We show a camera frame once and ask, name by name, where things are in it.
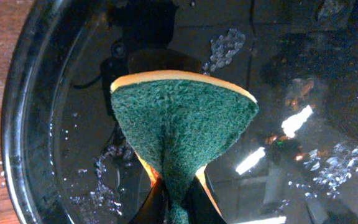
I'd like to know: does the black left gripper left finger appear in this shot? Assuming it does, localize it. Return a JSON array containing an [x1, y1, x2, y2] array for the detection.
[[129, 179, 168, 224]]

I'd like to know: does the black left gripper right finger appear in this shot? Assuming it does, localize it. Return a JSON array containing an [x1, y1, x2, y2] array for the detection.
[[186, 177, 226, 224]]

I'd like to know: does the yellow green sponge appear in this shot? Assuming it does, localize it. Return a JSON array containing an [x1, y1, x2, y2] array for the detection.
[[110, 70, 259, 223]]

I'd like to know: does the round black tray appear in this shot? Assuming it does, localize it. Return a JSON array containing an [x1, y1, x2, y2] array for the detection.
[[2, 1, 358, 223]]

